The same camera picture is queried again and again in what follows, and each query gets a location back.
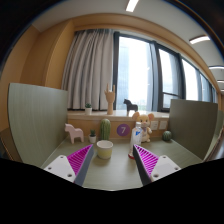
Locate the black horse figurine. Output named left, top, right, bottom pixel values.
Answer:
left=123, top=98, right=139, bottom=113

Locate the round green cactus ornament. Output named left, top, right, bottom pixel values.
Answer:
left=161, top=130, right=173, bottom=142

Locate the white wall socket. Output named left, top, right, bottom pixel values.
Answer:
left=149, top=120, right=159, bottom=131
left=158, top=120, right=168, bottom=131

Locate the beige pleated curtain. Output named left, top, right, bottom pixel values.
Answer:
left=61, top=29, right=115, bottom=111

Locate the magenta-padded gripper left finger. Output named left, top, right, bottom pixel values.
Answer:
left=44, top=144, right=95, bottom=187

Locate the mouse plush toy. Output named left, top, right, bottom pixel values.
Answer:
left=131, top=111, right=155, bottom=144

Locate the dark-framed window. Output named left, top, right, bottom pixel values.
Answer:
left=113, top=31, right=219, bottom=113

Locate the small plant in white pot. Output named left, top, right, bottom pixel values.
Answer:
left=84, top=102, right=93, bottom=116
left=88, top=129, right=98, bottom=145

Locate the cream white cup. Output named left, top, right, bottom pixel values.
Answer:
left=96, top=139, right=114, bottom=160

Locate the clear plastic drink bottle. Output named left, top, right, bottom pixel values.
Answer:
left=129, top=121, right=144, bottom=158

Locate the round purple number sign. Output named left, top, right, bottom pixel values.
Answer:
left=116, top=123, right=131, bottom=137

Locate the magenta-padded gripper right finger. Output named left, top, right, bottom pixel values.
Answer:
left=132, top=144, right=181, bottom=187

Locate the wooden hand model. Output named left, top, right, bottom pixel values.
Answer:
left=104, top=83, right=116, bottom=116

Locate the tall green cactus ornament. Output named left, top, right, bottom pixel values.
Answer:
left=99, top=118, right=112, bottom=141

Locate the green desk partition panel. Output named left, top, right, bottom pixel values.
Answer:
left=168, top=98, right=219, bottom=160
left=7, top=82, right=69, bottom=168

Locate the pink horse figurine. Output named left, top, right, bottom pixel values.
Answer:
left=64, top=123, right=85, bottom=145

